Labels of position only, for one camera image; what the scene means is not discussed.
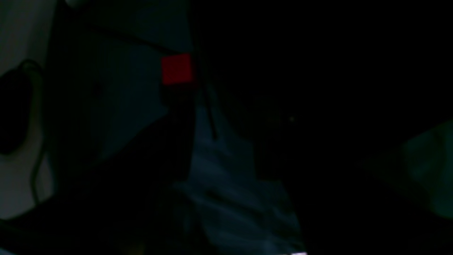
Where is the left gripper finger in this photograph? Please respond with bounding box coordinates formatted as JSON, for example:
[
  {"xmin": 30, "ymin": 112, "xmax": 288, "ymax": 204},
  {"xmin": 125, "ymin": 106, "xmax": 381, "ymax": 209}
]
[{"xmin": 1, "ymin": 89, "xmax": 197, "ymax": 255}]

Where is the teal table cloth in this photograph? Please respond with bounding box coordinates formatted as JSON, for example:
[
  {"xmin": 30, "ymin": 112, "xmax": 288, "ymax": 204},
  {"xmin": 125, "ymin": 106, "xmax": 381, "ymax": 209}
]
[{"xmin": 45, "ymin": 0, "xmax": 452, "ymax": 255}]

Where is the red cube block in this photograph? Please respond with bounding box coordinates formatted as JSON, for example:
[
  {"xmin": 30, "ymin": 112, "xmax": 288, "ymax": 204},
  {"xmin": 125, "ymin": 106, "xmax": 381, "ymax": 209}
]
[{"xmin": 161, "ymin": 53, "xmax": 194, "ymax": 86}]

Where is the black computer mouse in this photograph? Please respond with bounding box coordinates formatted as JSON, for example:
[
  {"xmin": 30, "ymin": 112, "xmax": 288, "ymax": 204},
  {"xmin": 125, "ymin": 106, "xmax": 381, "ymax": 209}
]
[{"xmin": 0, "ymin": 68, "xmax": 33, "ymax": 155}]

